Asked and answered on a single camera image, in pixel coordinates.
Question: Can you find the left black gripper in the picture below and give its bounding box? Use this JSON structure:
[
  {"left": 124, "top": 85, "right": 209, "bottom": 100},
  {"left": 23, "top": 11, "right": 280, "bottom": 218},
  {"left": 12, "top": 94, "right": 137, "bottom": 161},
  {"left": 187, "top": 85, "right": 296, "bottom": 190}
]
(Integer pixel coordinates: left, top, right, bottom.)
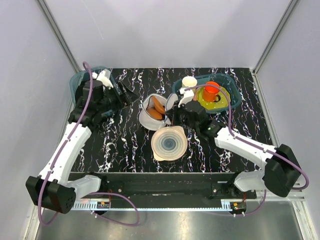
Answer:
[{"left": 98, "top": 80, "right": 140, "bottom": 113}]

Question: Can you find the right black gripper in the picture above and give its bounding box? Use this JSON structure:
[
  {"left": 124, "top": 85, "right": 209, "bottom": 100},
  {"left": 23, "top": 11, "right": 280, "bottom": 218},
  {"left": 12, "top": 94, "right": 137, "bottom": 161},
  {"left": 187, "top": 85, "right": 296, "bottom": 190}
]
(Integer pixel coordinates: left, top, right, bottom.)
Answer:
[{"left": 165, "top": 100, "right": 199, "bottom": 133}]

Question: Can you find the white mesh laundry bag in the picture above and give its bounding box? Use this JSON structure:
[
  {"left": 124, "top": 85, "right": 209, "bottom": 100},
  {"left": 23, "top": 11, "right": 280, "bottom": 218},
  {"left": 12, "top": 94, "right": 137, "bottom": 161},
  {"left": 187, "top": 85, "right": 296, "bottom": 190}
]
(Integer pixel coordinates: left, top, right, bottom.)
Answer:
[{"left": 138, "top": 93, "right": 178, "bottom": 131}]

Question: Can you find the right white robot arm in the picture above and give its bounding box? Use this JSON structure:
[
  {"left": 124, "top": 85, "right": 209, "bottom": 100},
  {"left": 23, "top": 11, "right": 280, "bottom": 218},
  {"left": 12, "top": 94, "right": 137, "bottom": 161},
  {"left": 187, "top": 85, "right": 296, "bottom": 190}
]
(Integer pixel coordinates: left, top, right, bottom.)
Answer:
[{"left": 164, "top": 89, "right": 301, "bottom": 199}]

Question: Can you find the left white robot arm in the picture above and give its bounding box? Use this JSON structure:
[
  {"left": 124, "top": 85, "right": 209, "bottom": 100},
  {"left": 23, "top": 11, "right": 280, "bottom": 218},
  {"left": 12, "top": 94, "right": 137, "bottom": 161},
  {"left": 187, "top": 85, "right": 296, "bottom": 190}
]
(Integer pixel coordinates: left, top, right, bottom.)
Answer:
[{"left": 25, "top": 68, "right": 138, "bottom": 214}]

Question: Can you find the peach brown bra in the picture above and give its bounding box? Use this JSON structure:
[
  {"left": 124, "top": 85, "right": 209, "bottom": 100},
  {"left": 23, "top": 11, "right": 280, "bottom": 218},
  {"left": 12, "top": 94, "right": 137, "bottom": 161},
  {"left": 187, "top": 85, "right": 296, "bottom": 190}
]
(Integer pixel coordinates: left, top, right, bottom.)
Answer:
[{"left": 146, "top": 96, "right": 165, "bottom": 121}]

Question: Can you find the pink blue swirl plate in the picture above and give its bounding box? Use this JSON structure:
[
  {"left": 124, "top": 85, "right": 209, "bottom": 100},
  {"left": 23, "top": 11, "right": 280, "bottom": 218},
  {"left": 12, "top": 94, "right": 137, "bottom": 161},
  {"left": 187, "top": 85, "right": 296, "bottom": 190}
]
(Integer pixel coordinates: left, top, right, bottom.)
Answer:
[{"left": 151, "top": 126, "right": 188, "bottom": 162}]

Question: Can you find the cream yellow mug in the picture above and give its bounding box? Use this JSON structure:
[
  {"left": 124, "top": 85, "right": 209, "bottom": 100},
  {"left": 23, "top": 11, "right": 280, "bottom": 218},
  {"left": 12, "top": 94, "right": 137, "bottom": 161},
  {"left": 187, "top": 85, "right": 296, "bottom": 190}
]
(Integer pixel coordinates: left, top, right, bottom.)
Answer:
[{"left": 181, "top": 76, "right": 198, "bottom": 88}]

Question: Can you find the orange cup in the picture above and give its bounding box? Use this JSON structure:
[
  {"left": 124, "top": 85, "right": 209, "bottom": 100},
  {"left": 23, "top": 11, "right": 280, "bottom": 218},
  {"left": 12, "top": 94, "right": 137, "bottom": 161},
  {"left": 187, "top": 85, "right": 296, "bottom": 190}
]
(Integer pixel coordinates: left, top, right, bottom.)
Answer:
[{"left": 202, "top": 81, "right": 221, "bottom": 103}]

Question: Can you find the left teal plastic bin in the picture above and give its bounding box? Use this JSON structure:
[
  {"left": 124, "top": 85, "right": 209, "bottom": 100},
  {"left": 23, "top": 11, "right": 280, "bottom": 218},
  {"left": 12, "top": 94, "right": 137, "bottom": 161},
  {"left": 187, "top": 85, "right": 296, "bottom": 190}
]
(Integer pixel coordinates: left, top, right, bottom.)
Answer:
[{"left": 69, "top": 66, "right": 116, "bottom": 106}]

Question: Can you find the teal plastic bin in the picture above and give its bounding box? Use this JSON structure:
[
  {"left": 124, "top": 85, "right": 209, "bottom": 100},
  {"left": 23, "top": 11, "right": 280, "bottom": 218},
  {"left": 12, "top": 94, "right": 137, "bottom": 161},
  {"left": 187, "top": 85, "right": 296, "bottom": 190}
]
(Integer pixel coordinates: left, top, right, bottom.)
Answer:
[
  {"left": 172, "top": 73, "right": 242, "bottom": 115},
  {"left": 69, "top": 66, "right": 116, "bottom": 106}
]

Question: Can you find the right teal plastic bin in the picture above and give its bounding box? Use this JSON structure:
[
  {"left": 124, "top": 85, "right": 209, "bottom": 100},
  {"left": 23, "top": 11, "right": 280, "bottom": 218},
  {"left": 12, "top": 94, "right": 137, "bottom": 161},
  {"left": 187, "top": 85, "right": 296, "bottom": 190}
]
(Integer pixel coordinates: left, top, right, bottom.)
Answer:
[{"left": 172, "top": 73, "right": 242, "bottom": 115}]

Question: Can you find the yellow green plate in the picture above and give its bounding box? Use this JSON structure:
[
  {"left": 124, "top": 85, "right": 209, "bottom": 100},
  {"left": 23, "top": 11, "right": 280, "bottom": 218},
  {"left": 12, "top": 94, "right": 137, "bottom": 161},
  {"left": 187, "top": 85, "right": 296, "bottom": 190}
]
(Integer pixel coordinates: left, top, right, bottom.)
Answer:
[{"left": 195, "top": 86, "right": 231, "bottom": 111}]

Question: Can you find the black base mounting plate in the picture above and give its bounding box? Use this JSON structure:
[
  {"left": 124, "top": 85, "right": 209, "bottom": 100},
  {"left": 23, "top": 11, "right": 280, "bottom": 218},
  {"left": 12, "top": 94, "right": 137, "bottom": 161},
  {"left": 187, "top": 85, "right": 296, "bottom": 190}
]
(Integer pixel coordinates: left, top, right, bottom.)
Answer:
[{"left": 67, "top": 171, "right": 266, "bottom": 203}]

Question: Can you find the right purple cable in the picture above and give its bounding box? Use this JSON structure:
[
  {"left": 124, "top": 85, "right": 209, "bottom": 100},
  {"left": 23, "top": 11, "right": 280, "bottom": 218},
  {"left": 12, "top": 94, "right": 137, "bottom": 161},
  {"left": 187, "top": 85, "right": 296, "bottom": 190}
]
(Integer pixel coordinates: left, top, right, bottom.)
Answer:
[{"left": 183, "top": 83, "right": 310, "bottom": 217}]

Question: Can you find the left aluminium frame post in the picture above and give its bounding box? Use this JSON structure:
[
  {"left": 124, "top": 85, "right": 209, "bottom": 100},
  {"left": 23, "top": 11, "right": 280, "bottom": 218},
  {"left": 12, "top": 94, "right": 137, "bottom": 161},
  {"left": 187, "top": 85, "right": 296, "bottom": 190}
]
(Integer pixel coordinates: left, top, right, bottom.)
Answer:
[{"left": 36, "top": 0, "right": 81, "bottom": 73}]

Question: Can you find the aluminium frame post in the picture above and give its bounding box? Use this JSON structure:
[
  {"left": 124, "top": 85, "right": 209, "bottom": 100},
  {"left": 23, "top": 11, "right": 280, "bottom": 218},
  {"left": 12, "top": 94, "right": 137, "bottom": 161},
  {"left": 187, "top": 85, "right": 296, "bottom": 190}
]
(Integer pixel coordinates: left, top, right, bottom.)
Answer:
[
  {"left": 36, "top": 0, "right": 81, "bottom": 73},
  {"left": 252, "top": 0, "right": 300, "bottom": 74}
]

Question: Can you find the white slotted cable duct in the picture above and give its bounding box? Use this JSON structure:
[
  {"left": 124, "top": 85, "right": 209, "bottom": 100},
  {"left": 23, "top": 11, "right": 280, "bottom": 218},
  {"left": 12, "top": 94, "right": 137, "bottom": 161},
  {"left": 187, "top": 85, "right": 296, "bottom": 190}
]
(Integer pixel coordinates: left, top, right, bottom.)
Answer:
[{"left": 71, "top": 199, "right": 232, "bottom": 212}]

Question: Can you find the right aluminium frame post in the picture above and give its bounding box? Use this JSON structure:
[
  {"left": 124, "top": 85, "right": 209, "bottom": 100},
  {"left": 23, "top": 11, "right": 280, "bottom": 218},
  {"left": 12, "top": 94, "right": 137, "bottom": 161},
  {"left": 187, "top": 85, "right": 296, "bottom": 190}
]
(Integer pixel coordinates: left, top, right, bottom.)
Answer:
[{"left": 252, "top": 0, "right": 300, "bottom": 74}]

